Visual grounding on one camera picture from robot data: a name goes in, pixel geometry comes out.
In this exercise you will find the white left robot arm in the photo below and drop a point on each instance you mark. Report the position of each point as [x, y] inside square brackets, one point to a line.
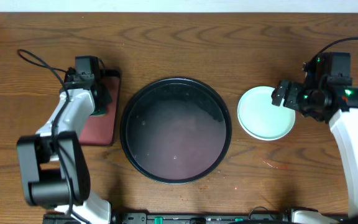
[53, 169]

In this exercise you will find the pale green plate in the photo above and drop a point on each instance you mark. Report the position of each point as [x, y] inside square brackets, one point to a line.
[260, 118]

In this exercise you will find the green scrubbing sponge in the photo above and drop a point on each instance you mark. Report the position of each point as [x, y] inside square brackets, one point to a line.
[99, 112]

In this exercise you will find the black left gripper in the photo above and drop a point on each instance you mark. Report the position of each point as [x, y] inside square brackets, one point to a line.
[105, 94]

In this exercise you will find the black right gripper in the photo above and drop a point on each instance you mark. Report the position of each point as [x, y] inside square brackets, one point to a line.
[288, 95]

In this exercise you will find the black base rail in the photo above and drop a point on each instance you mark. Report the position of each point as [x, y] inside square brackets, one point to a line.
[166, 218]

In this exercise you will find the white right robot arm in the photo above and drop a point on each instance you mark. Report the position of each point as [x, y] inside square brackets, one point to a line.
[344, 127]

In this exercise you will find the round black tray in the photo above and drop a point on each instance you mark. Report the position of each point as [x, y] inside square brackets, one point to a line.
[176, 130]

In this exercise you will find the red rectangular tray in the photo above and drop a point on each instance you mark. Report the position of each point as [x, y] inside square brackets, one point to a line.
[99, 130]

